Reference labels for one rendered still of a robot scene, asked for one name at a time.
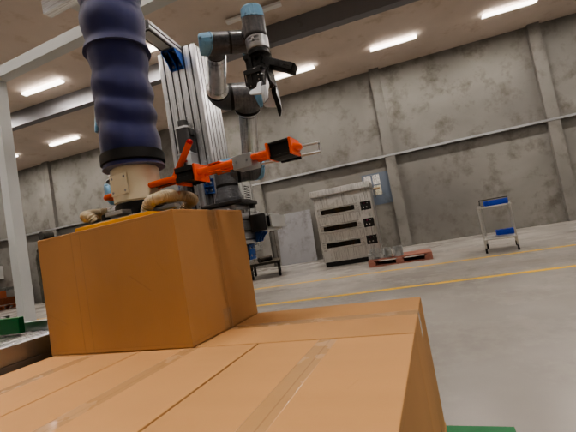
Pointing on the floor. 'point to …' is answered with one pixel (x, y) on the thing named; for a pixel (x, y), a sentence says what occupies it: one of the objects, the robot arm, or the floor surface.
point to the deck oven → (346, 223)
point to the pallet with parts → (396, 255)
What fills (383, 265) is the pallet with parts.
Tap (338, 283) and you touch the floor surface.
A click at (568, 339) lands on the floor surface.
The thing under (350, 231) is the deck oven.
